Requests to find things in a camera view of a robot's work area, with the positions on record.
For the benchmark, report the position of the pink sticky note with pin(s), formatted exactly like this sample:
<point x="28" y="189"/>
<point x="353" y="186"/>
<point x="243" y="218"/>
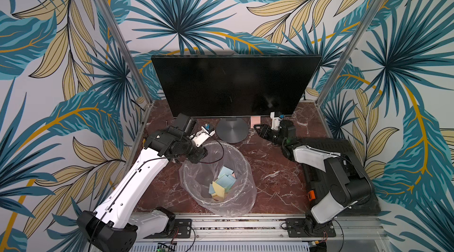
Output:
<point x="255" y="120"/>

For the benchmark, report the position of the clear plastic trash bin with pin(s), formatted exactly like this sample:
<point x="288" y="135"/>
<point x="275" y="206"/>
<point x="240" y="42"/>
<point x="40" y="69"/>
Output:
<point x="196" y="178"/>

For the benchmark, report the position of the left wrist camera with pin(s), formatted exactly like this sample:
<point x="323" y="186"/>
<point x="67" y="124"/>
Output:
<point x="207" y="131"/>

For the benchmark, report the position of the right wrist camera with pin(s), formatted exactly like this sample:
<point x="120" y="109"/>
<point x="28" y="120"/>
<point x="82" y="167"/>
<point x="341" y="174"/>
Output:
<point x="276" y="118"/>

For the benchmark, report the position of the round grey monitor stand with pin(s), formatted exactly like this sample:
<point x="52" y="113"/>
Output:
<point x="232" y="130"/>

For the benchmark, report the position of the aluminium frame post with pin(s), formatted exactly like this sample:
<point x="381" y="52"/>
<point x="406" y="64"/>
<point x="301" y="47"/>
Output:
<point x="111" y="23"/>
<point x="369" y="15"/>

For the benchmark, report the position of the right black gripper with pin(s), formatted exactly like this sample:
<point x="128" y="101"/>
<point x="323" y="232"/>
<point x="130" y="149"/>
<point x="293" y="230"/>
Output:
<point x="269" y="132"/>

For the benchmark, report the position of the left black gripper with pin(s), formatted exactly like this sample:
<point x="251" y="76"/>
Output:
<point x="201" y="152"/>

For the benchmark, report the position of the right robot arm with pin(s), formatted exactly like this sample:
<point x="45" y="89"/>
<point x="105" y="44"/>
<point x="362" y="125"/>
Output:
<point x="317" y="222"/>

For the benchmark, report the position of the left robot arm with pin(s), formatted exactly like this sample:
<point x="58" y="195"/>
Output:
<point x="111" y="226"/>

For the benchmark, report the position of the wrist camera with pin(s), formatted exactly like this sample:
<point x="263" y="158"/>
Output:
<point x="207" y="131"/>
<point x="276" y="118"/>

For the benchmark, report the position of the right aluminium frame post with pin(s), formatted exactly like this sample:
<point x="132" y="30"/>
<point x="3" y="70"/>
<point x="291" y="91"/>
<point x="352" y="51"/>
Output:
<point x="369" y="15"/>

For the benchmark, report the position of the left aluminium frame post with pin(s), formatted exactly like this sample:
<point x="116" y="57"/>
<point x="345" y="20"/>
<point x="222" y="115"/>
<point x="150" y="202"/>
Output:
<point x="111" y="23"/>

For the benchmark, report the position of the discarded sticky notes pile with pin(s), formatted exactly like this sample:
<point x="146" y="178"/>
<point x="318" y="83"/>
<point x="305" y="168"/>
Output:
<point x="219" y="188"/>

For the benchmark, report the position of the black computer monitor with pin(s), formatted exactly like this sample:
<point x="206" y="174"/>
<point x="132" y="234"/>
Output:
<point x="234" y="85"/>

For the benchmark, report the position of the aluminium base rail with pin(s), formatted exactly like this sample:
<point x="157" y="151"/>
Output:
<point x="268" y="233"/>

